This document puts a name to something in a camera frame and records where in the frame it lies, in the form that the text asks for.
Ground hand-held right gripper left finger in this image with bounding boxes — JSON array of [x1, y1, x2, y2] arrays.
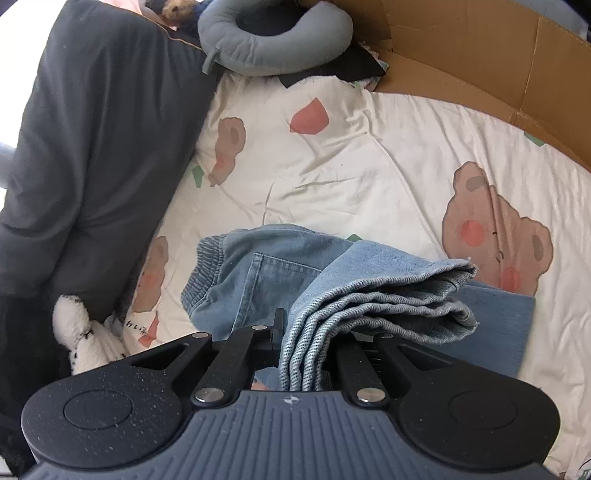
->
[[129, 308, 290, 408]]

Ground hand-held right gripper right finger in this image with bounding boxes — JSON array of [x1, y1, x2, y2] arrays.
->
[[336, 335, 458, 405]]

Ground light blue denim pants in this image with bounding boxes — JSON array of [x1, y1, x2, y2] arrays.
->
[[181, 224, 537, 394]]

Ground white fluffy spotted blanket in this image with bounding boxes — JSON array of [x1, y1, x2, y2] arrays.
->
[[52, 295, 133, 376]]

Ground cream bear printed bedsheet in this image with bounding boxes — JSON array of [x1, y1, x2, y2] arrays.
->
[[121, 69, 591, 480]]

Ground dark grey pillow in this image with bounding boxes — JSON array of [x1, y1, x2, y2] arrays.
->
[[0, 0, 223, 302]]

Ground black cloth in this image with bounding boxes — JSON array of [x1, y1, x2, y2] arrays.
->
[[277, 41, 387, 89]]

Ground flattened brown cardboard box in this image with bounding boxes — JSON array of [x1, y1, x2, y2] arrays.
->
[[300, 0, 591, 172]]

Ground small brown teddy bear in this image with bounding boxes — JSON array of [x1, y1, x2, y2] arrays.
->
[[159, 0, 198, 21]]

